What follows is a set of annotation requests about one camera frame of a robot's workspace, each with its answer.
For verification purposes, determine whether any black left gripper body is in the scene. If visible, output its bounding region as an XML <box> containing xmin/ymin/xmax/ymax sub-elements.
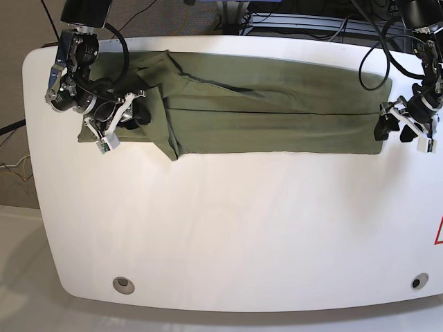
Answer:
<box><xmin>407</xmin><ymin>93</ymin><xmax>442</xmax><ymax>123</ymax></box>

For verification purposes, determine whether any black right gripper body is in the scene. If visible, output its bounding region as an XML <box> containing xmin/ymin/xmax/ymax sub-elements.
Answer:
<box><xmin>92</xmin><ymin>101</ymin><xmax>133</xmax><ymax>130</ymax></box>

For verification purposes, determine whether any olive green T-shirt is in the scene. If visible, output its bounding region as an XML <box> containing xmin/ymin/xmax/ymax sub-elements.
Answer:
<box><xmin>76</xmin><ymin>49</ymin><xmax>394</xmax><ymax>162</ymax></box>

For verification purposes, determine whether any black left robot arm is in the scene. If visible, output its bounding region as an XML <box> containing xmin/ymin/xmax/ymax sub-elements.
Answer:
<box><xmin>374</xmin><ymin>1</ymin><xmax>442</xmax><ymax>151</ymax></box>

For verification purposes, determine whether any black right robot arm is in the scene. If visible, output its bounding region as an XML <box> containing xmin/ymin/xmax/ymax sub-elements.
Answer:
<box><xmin>45</xmin><ymin>1</ymin><xmax>151</xmax><ymax>138</ymax></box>

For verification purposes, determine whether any red triangle sticker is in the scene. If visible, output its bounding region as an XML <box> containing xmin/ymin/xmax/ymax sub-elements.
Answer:
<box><xmin>434</xmin><ymin>218</ymin><xmax>443</xmax><ymax>245</ymax></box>

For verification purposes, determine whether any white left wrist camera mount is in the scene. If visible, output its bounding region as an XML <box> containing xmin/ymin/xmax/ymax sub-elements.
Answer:
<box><xmin>379</xmin><ymin>96</ymin><xmax>440</xmax><ymax>154</ymax></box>

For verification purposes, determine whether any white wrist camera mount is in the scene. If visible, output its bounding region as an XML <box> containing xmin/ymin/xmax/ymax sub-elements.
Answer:
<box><xmin>83</xmin><ymin>90</ymin><xmax>146</xmax><ymax>154</ymax></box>
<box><xmin>379</xmin><ymin>96</ymin><xmax>440</xmax><ymax>154</ymax></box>

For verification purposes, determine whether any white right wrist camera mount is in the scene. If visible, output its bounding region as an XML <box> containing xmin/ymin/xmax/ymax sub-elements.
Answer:
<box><xmin>83</xmin><ymin>90</ymin><xmax>146</xmax><ymax>154</ymax></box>

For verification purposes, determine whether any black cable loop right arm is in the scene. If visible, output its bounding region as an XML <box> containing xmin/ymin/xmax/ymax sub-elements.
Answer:
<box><xmin>102</xmin><ymin>22</ymin><xmax>132</xmax><ymax>91</ymax></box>

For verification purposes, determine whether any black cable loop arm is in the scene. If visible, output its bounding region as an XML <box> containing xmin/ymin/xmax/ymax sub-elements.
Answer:
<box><xmin>358</xmin><ymin>10</ymin><xmax>416</xmax><ymax>91</ymax></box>
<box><xmin>102</xmin><ymin>22</ymin><xmax>132</xmax><ymax>91</ymax></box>

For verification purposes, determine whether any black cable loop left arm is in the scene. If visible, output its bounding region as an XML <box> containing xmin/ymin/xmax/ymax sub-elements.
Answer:
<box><xmin>358</xmin><ymin>10</ymin><xmax>416</xmax><ymax>91</ymax></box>

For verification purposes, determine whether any aluminium frame rail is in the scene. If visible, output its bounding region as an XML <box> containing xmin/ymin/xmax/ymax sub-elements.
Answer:
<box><xmin>247</xmin><ymin>13</ymin><xmax>406</xmax><ymax>44</ymax></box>

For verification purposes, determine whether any yellow cable on floor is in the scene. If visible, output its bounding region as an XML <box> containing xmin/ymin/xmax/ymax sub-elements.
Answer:
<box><xmin>172</xmin><ymin>0</ymin><xmax>190</xmax><ymax>37</ymax></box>

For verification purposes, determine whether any right table cable grommet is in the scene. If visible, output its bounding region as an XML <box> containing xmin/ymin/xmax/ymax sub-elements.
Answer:
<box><xmin>411</xmin><ymin>273</ymin><xmax>429</xmax><ymax>291</ymax></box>

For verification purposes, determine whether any table cable grommet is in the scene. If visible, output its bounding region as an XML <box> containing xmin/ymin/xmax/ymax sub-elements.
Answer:
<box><xmin>411</xmin><ymin>273</ymin><xmax>429</xmax><ymax>291</ymax></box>
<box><xmin>113</xmin><ymin>277</ymin><xmax>135</xmax><ymax>295</ymax></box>

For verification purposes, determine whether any left table cable grommet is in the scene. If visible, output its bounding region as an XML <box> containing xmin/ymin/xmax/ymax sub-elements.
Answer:
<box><xmin>113</xmin><ymin>277</ymin><xmax>135</xmax><ymax>295</ymax></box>

